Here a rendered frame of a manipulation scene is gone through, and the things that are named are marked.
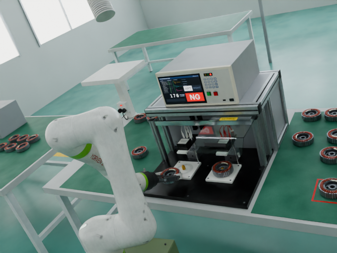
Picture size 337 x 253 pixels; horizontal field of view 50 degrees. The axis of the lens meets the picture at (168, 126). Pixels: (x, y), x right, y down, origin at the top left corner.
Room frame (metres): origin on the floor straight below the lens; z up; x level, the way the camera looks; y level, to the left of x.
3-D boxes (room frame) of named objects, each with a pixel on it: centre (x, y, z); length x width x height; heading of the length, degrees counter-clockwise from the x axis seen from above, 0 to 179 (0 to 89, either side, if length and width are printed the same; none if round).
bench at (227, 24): (5.51, -0.57, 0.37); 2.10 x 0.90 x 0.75; 53
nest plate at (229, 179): (1.59, -0.20, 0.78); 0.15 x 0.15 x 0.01; 53
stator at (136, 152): (2.12, 0.24, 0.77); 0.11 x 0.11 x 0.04
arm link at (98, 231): (1.10, 0.37, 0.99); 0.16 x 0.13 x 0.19; 80
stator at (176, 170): (1.63, 0.07, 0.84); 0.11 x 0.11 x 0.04
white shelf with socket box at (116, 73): (2.67, 0.27, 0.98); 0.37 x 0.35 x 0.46; 53
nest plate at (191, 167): (1.74, -0.01, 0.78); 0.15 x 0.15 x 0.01; 53
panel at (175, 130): (1.87, -0.26, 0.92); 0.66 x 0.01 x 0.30; 53
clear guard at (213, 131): (1.55, -0.27, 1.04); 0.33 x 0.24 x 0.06; 143
